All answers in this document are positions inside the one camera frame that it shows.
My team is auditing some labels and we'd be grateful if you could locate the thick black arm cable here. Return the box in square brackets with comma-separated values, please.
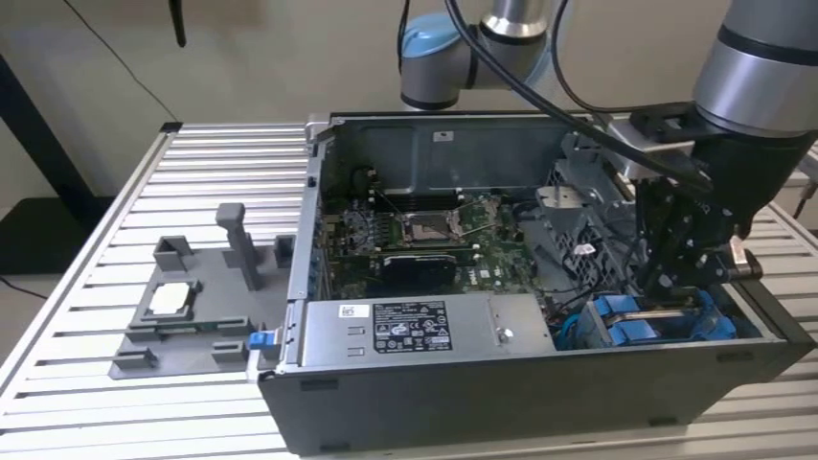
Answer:
[444, 0, 713, 191]

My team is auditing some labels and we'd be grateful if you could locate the CPU socket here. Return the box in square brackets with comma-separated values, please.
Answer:
[395, 210, 465, 250]

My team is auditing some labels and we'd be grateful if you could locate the silver CPU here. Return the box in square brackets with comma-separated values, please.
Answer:
[150, 284, 194, 315]

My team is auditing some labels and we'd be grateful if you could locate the metal disk bay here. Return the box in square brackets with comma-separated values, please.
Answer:
[585, 287, 768, 352]

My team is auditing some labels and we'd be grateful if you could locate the black graphics card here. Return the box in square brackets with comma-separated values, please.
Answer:
[380, 252, 460, 296]

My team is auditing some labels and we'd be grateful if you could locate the grey parts rack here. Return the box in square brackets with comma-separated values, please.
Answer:
[108, 201, 298, 382]

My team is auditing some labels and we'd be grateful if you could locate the blue SATA cable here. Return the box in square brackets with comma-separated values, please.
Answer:
[552, 310, 587, 349]

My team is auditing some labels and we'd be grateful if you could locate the grey power supply unit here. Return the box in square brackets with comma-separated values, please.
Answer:
[296, 294, 555, 371]

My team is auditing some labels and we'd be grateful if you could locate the black open PC case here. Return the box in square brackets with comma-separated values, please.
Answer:
[254, 108, 818, 456]

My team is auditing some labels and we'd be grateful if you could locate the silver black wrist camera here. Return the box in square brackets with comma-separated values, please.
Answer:
[701, 237, 766, 291]

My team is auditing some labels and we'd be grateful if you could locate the thin black cable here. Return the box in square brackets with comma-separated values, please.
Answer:
[395, 0, 413, 55]

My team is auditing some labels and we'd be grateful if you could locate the grey metal bracket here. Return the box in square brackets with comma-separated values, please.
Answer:
[532, 157, 640, 241]

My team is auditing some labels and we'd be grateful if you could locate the black stand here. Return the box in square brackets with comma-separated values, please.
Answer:
[0, 52, 117, 277]

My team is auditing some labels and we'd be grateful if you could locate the thin metal locking lever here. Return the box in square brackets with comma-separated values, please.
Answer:
[372, 187, 408, 216]

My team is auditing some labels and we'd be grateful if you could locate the perforated metal drive cage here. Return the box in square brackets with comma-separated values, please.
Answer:
[529, 219, 640, 294]

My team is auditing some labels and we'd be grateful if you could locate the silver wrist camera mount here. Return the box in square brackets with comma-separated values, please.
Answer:
[605, 107, 699, 181]

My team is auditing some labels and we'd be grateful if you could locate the metal socket cover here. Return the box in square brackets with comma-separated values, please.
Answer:
[455, 195, 505, 236]

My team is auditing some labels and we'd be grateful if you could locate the black wire with white tag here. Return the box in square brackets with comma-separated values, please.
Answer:
[560, 241, 648, 299]

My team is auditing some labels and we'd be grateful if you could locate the black hanging strap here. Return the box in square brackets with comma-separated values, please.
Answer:
[166, 0, 188, 49]

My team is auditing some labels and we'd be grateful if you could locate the green motherboard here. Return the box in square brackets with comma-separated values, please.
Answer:
[317, 191, 552, 308]

